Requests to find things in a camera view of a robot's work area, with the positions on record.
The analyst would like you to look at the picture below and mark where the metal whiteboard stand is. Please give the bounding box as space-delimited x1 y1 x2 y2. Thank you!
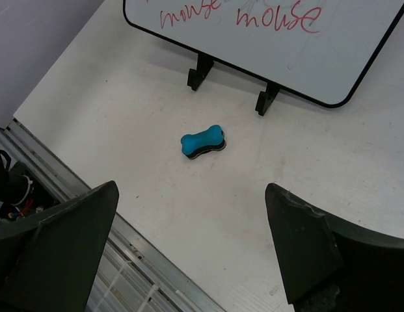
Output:
187 53 280 116

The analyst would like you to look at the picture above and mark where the aluminium table frame rail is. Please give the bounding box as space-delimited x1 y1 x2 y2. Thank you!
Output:
0 120 221 311

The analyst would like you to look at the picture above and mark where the white whiteboard black frame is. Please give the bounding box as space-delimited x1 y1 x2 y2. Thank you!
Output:
123 1 404 108

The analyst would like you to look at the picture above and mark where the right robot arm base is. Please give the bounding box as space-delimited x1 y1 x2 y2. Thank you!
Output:
0 149 60 224

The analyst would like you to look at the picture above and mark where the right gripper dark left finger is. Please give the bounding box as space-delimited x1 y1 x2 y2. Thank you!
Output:
0 181 119 311

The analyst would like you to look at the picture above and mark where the blue bone-shaped whiteboard eraser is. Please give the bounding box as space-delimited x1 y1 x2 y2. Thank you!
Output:
180 125 226 159

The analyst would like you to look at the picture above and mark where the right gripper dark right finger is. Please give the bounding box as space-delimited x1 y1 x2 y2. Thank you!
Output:
265 183 404 311

